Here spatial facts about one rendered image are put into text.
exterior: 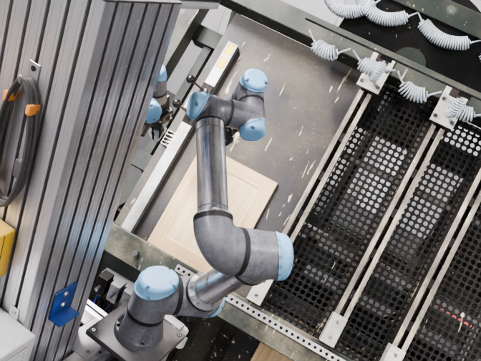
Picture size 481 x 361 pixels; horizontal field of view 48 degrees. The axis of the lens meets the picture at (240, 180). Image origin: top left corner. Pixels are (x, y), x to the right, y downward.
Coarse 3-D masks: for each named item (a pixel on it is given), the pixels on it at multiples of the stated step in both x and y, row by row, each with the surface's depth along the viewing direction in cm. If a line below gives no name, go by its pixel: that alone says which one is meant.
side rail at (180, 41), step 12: (192, 12) 246; (204, 12) 253; (180, 24) 246; (192, 24) 247; (180, 36) 245; (192, 36) 254; (168, 48) 244; (180, 48) 248; (168, 60) 243; (168, 72) 249
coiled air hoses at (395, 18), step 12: (324, 0) 270; (336, 0) 268; (360, 0) 269; (336, 12) 268; (348, 12) 267; (360, 12) 265; (372, 12) 269; (384, 12) 263; (396, 12) 262; (384, 24) 264; (396, 24) 265; (420, 24) 258; (432, 24) 258; (432, 36) 258; (444, 36) 260; (456, 36) 257; (468, 48) 256
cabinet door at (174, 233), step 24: (192, 168) 237; (240, 168) 234; (192, 192) 235; (240, 192) 233; (264, 192) 232; (168, 216) 234; (192, 216) 233; (240, 216) 231; (168, 240) 232; (192, 240) 231; (192, 264) 229
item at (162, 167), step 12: (228, 60) 242; (216, 72) 241; (216, 84) 241; (180, 132) 238; (180, 144) 237; (168, 156) 236; (156, 168) 236; (168, 168) 237; (156, 180) 235; (144, 192) 234; (156, 192) 238; (144, 204) 234; (132, 216) 233; (132, 228) 232
